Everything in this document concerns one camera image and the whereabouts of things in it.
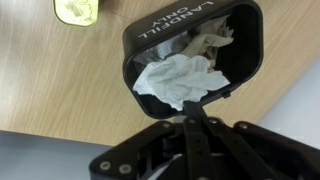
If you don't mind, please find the white paper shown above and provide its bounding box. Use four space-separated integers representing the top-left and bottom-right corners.
132 53 232 112

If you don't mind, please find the black landfill trash bin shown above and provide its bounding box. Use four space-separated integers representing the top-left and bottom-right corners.
121 0 265 120

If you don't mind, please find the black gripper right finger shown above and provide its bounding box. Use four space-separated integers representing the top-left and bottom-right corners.
199 102 320 180

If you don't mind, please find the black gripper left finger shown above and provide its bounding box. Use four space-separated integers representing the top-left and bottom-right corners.
89 100 214 180

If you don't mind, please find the brown crumpled paper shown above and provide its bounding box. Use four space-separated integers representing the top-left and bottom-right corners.
181 14 235 72

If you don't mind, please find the yellow-green rounded tin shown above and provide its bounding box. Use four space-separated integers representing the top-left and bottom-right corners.
52 0 100 28

